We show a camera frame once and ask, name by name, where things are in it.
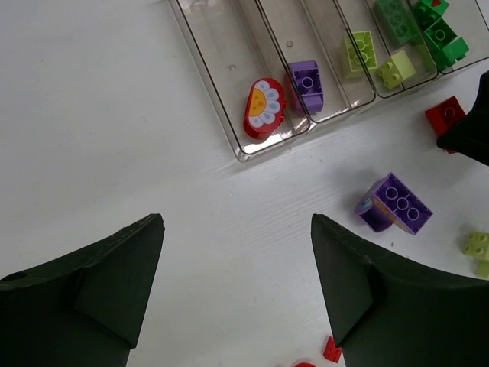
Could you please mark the clear bin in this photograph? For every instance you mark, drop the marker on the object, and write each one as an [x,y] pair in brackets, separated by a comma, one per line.
[317,31]
[233,46]
[468,19]
[361,16]

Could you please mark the lime square lego brick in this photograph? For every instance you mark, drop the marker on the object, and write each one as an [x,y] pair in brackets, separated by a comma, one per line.
[476,247]

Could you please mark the green square lego brick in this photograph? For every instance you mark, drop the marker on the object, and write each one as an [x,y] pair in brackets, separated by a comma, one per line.
[438,35]

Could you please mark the small green lego brick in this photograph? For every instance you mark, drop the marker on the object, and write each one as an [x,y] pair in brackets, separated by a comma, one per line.
[452,53]

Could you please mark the red flower round lego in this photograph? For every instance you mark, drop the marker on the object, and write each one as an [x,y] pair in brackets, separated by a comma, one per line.
[264,112]

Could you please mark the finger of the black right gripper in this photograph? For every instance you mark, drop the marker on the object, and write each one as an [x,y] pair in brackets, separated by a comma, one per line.
[470,136]

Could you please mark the red double round lego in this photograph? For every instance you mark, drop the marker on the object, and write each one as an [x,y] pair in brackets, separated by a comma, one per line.
[445,115]

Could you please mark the green and lime lego piece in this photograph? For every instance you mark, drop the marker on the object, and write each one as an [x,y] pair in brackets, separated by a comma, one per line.
[396,70]

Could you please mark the long green lego brick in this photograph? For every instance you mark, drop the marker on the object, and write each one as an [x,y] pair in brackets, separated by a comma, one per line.
[397,21]

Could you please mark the purple slope lego brick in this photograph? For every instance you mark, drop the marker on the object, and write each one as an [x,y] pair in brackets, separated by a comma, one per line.
[390,202]

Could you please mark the purple arch lego brick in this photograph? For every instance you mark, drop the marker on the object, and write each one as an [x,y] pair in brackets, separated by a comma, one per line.
[305,87]

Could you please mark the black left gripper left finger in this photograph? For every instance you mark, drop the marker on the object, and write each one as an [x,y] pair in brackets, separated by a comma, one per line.
[85,308]

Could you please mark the tiny red lego brick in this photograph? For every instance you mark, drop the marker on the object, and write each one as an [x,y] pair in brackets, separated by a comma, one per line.
[331,352]

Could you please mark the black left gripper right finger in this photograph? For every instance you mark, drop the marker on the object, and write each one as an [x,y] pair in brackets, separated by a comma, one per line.
[387,310]

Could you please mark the lime green lego brick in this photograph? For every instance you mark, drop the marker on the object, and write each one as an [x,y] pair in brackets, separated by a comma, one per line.
[358,53]

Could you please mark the green numbered lego brick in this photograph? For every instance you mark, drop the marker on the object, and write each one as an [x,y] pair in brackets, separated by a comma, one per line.
[429,11]

